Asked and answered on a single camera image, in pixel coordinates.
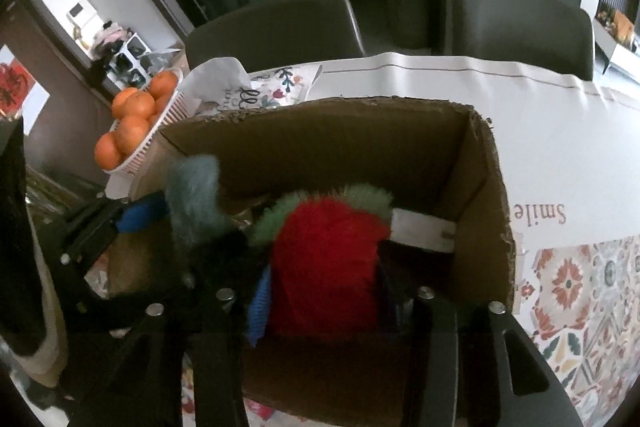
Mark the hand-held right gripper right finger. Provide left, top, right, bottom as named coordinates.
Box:
left=377, top=254, right=583, bottom=427

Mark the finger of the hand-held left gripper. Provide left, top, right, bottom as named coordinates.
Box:
left=57, top=196, right=168, bottom=273

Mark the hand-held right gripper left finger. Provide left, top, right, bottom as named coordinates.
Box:
left=67, top=264, right=275, bottom=427

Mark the dark green plush toy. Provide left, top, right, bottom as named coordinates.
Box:
left=165, top=154, right=231, bottom=253

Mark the red strawberry plush toy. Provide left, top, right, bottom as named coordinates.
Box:
left=250, top=184, right=396, bottom=340

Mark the brown cardboard box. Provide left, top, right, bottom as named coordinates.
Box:
left=107, top=96, right=516, bottom=427

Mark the orange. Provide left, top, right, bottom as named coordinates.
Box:
left=110, top=88, right=137, bottom=120
left=94, top=133, right=124, bottom=171
left=124, top=91, right=157, bottom=120
left=149, top=71, right=180, bottom=102
left=116, top=115, right=151, bottom=156

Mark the white basket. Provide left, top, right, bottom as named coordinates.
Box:
left=106, top=67, right=195, bottom=176

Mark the brown wooden door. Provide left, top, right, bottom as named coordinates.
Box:
left=0, top=0, right=117, bottom=180

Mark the white shoe rack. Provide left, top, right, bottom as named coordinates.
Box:
left=102, top=34, right=151, bottom=88

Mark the floral tissue pack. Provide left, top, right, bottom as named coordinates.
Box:
left=185, top=57, right=323, bottom=118

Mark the grey dining chair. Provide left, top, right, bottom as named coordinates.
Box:
left=449, top=0, right=596, bottom=81
left=185, top=0, right=367, bottom=71

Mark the orange box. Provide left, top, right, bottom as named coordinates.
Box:
left=611, top=9, right=637, bottom=46

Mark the red and white wall calendar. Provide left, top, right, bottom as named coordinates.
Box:
left=0, top=44, right=51, bottom=136

